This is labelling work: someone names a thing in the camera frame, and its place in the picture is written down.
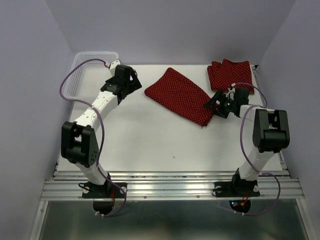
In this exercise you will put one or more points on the red polka dot skirt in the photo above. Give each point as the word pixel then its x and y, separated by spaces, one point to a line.
pixel 223 74
pixel 180 95

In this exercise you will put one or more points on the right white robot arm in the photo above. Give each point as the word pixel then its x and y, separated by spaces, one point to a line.
pixel 270 135

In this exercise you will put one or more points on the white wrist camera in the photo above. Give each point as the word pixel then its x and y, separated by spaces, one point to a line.
pixel 231 92
pixel 112 66

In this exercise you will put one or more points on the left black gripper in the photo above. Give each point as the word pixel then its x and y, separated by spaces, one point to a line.
pixel 134 84

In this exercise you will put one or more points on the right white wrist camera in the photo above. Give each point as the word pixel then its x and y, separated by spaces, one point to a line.
pixel 231 92

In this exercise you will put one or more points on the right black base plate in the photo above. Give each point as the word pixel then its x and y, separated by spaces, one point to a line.
pixel 227 189

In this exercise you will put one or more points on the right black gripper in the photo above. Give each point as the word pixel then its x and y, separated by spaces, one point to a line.
pixel 219 111

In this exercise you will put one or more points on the white plastic basket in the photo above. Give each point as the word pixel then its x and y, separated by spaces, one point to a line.
pixel 85 83

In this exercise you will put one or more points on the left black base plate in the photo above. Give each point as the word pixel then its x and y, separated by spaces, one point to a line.
pixel 117 191

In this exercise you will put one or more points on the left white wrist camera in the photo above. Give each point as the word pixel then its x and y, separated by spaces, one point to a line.
pixel 112 66

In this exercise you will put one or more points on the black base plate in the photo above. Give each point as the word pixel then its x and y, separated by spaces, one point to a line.
pixel 227 189
pixel 117 191

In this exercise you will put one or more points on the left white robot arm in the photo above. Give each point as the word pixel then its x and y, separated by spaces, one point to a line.
pixel 79 144

